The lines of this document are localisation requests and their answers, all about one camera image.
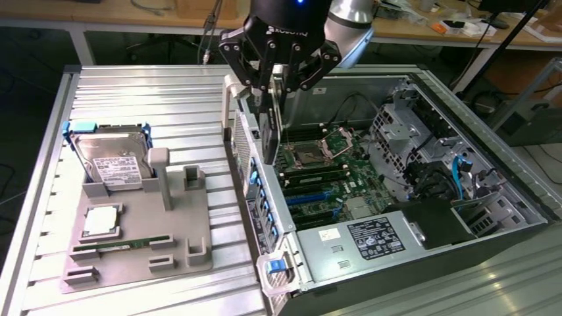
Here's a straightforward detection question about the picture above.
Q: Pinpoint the blue case latch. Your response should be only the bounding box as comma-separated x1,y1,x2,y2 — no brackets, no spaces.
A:
265,259,288,275

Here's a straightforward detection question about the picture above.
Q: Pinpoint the grey parts rack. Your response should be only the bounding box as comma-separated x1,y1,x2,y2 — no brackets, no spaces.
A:
59,147,217,296

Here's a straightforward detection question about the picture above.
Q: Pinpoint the white flat box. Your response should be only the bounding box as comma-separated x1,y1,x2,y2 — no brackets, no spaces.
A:
523,24,562,42

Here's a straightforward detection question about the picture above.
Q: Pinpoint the black slanted stand pole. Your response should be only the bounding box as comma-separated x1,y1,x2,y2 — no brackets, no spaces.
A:
450,0,555,92

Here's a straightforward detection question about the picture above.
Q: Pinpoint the silver disk bay cage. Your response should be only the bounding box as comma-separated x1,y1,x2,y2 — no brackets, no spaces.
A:
368,82,445,165

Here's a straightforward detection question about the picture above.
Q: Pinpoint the silver socket cover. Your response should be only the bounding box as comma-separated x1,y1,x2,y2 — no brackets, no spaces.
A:
320,126,356,158

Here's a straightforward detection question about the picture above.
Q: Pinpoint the green graphics card black shroud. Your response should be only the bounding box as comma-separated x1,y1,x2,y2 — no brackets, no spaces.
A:
256,63,286,166

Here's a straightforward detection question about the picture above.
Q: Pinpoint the silver power supply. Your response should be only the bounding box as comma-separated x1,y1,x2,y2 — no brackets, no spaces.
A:
294,210,428,284

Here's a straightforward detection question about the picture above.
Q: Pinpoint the blue data wire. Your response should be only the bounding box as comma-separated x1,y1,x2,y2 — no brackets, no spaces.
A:
450,153,475,202

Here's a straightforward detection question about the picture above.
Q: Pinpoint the silver CPU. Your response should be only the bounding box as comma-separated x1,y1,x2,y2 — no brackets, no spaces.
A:
82,207,121,236

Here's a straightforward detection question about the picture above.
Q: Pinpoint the silver perforated disk bay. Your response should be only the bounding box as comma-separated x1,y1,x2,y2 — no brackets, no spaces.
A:
452,190,528,238

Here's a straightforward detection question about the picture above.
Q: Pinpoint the silver chipset heat sink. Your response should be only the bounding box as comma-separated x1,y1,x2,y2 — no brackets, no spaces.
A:
344,196,374,220

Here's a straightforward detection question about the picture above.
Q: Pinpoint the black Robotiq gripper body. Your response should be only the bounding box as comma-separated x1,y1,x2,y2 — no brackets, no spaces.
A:
244,0,330,44

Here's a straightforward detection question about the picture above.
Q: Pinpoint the CPU socket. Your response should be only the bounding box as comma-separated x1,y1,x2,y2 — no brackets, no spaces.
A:
292,141,328,169

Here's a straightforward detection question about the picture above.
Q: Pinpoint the hard disk in blue carrier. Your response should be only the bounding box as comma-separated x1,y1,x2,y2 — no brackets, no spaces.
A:
61,120,155,192

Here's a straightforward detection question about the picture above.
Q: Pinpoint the blue expansion slot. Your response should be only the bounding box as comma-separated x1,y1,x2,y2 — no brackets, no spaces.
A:
285,192,338,207

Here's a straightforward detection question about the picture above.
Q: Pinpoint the black plastic air shroud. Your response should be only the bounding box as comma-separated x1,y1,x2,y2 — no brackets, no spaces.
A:
381,198,480,250

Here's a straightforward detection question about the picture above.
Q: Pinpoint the black monitor stand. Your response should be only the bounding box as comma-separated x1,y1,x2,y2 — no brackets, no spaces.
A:
477,0,511,29

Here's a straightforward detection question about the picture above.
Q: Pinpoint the open black PC case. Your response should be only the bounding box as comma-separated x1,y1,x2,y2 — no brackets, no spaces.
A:
222,72,556,316

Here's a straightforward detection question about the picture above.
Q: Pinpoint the dark grey floor unit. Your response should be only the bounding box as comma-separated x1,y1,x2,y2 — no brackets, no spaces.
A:
496,98,562,147

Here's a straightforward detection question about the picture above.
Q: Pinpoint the wooden desk white frame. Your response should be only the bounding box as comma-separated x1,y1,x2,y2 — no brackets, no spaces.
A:
0,0,562,96

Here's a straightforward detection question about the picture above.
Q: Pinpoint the black wire bundle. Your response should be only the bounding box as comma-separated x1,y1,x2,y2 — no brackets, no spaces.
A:
402,161,467,202

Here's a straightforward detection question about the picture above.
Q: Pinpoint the green Dell motherboard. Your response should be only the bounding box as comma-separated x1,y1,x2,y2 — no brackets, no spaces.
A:
264,123,400,231

